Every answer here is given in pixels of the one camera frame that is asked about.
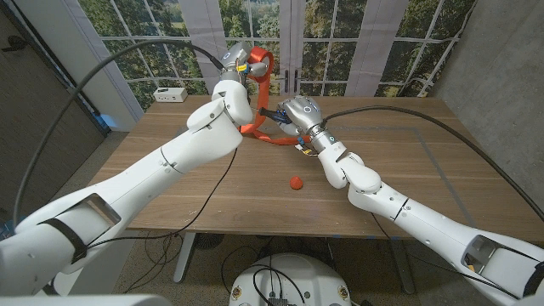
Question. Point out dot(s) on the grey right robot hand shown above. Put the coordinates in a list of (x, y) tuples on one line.
[(304, 112)]

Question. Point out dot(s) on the grey table leg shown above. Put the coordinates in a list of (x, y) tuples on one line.
[(401, 263)]

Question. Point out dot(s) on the black round base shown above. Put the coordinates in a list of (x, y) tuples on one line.
[(208, 240)]

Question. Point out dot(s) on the orange ribbon roll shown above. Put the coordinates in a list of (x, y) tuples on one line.
[(263, 95)]

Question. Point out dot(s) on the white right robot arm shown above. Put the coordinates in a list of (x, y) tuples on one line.
[(425, 225)]

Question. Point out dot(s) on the small red ball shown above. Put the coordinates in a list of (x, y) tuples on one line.
[(296, 183)]

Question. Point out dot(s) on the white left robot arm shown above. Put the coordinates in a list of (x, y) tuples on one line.
[(149, 174)]

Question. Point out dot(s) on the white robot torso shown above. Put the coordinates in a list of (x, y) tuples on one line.
[(297, 276)]

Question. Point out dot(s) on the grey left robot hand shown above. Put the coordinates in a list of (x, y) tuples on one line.
[(236, 59)]

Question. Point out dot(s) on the printed window backdrop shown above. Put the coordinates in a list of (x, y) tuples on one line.
[(361, 42)]

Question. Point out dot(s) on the white robot body edge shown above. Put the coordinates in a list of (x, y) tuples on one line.
[(85, 301)]

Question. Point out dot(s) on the white table leg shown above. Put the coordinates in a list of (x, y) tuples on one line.
[(185, 255)]

